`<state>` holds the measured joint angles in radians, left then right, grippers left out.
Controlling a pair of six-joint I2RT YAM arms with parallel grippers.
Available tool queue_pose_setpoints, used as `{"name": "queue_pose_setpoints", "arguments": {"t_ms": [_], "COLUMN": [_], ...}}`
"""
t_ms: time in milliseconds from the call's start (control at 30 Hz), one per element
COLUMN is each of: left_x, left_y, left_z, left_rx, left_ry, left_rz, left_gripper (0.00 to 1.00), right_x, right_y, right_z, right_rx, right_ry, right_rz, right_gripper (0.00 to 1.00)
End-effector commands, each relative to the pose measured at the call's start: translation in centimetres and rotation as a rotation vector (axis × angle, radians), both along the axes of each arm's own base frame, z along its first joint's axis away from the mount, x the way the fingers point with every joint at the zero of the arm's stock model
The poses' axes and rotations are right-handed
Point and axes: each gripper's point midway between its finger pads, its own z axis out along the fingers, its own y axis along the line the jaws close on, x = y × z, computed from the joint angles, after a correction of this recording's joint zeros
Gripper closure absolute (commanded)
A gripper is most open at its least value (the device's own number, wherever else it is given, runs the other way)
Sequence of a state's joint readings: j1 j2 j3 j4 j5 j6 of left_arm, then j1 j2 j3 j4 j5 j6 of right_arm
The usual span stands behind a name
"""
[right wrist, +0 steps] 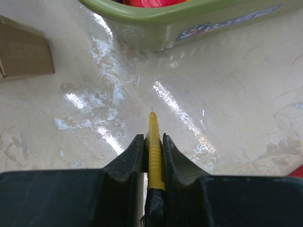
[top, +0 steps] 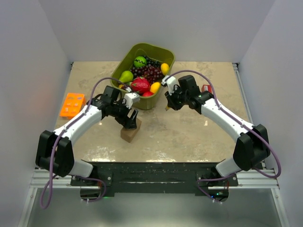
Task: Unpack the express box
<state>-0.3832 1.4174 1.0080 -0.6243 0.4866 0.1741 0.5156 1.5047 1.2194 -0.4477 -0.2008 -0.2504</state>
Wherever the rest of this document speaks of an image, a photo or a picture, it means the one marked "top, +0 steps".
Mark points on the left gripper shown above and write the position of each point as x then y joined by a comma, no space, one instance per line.
128,122

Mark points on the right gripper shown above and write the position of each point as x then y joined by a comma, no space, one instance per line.
171,102

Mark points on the brown cardboard express box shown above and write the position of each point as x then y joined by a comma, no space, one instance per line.
129,134

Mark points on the olive green plastic basin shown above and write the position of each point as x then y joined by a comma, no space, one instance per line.
154,52

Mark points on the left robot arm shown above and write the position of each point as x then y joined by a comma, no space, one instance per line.
55,148

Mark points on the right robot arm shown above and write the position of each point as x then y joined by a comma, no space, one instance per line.
250,148

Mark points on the orange plastic box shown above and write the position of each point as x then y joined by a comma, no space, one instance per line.
72,105

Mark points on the orange yellow mango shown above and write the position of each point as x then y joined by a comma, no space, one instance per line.
155,87

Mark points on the red apple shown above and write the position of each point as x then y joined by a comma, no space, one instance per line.
147,94

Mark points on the red rectangular carton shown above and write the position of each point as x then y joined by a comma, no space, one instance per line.
207,88

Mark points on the purple grape bunch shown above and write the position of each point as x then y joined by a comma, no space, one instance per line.
151,73

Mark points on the red dragon fruit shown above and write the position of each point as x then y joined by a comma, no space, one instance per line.
140,85

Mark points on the yellow lemon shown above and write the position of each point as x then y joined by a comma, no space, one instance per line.
164,68

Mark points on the green pear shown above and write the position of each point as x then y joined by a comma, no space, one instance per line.
126,77

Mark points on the dark black grape bunch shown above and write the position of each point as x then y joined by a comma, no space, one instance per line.
152,62

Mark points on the green striped ball fruit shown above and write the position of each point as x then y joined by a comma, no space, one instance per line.
139,62

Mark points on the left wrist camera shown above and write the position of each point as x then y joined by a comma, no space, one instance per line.
130,98

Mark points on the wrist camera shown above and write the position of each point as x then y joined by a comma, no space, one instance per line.
130,98
171,83

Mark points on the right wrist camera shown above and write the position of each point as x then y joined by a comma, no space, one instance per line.
171,83

